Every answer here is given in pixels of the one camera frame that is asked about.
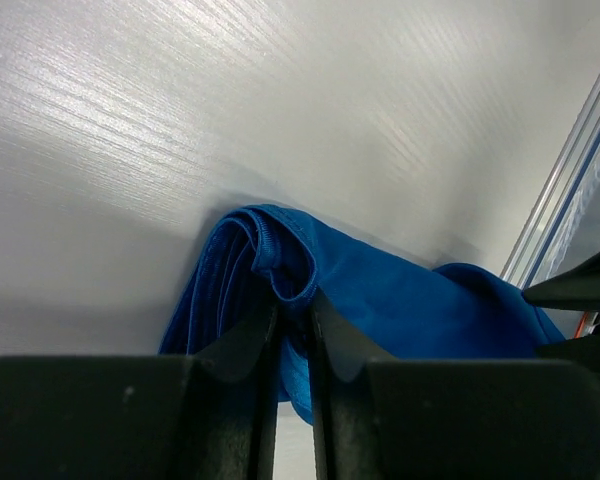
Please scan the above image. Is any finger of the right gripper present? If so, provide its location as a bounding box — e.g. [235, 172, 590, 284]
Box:
[536, 335, 600, 380]
[523, 252, 600, 311]

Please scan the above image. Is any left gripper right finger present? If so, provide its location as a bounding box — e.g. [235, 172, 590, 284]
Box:
[309, 294, 600, 479]

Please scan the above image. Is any blue cloth napkin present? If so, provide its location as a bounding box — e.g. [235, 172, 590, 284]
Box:
[157, 203, 566, 427]

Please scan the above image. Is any aluminium front rail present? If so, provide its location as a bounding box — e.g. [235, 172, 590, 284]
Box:
[501, 73, 600, 289]

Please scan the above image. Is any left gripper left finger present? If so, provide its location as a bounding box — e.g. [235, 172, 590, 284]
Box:
[0, 302, 279, 479]

